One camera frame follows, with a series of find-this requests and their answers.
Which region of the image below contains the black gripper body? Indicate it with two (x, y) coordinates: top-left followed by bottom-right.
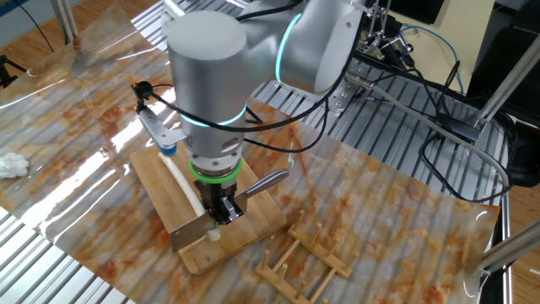
(193, 179), (244, 214)

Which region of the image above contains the steel cleaver knife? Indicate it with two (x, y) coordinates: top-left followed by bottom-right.
(168, 168), (291, 253)

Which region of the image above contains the white scallion stalk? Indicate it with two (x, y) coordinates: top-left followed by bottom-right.
(158, 151), (223, 242)

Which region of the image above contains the wooden cutting board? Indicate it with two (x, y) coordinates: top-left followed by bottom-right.
(128, 138), (288, 275)

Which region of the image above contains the wooden peg rack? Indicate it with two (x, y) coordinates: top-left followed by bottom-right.
(254, 209), (360, 304)

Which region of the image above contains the marble pattern plastic mat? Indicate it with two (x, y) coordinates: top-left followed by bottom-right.
(0, 3), (501, 304)

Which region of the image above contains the crumpled white tissue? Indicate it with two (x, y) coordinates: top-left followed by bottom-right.
(0, 152), (30, 179)

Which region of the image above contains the black tripod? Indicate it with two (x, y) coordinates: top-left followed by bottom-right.
(0, 54), (27, 90)

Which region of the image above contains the black power adapter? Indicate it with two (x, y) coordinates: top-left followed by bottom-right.
(438, 113), (482, 143)

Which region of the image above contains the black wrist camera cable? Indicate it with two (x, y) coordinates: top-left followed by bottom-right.
(130, 80), (351, 154)

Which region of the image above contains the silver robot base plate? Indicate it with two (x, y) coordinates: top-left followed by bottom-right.
(327, 62), (359, 114)

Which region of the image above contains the grey hose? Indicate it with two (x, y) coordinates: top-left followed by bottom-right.
(345, 72), (511, 187)

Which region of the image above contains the black cable bundle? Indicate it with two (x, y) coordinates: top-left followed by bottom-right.
(415, 62), (514, 204)

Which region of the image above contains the camera on metal stand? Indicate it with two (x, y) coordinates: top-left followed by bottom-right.
(358, 0), (417, 68)

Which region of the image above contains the aluminium frame post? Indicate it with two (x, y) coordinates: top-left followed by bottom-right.
(50, 0), (79, 43)
(480, 219), (540, 275)
(472, 35), (540, 132)

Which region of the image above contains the blue cable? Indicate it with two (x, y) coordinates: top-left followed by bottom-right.
(398, 24), (465, 95)

